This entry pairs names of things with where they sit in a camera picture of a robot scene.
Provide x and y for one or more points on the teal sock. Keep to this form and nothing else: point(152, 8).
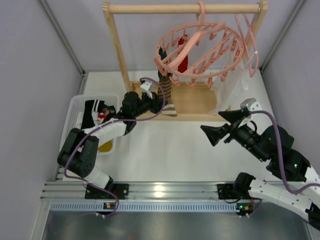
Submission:
point(163, 54)

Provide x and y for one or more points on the yellow sock in basket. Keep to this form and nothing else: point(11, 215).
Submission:
point(106, 147)

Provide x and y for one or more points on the brown striped sock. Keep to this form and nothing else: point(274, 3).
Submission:
point(169, 109)

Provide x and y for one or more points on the white plastic basket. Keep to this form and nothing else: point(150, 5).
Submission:
point(77, 107)

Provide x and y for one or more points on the black white-striped sock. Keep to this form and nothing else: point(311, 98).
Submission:
point(93, 113)

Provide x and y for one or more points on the pink clothes hanger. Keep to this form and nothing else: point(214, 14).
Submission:
point(250, 47)

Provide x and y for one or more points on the aluminium mounting rail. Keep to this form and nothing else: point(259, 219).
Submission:
point(169, 197)

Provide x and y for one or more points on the dark patterned socks pile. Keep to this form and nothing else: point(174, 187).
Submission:
point(106, 111)

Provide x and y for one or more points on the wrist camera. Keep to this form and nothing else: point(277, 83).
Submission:
point(146, 85)
point(250, 105)

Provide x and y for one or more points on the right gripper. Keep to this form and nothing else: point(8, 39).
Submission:
point(231, 132)

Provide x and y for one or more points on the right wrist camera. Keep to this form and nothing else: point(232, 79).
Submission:
point(250, 105)

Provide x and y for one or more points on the pink round clip hanger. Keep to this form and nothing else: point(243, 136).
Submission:
point(213, 48)

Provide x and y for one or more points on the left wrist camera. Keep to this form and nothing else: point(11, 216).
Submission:
point(146, 85)

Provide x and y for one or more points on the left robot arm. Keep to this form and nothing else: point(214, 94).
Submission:
point(79, 151)

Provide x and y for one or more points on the white sheer garment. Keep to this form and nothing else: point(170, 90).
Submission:
point(228, 89)

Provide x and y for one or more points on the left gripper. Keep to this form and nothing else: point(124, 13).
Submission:
point(155, 105)

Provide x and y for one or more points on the wooden clothes rack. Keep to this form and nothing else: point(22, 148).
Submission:
point(192, 103)

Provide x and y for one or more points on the red sock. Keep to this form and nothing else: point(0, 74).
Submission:
point(183, 66)

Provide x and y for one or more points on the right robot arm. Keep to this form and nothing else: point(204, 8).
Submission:
point(301, 192)

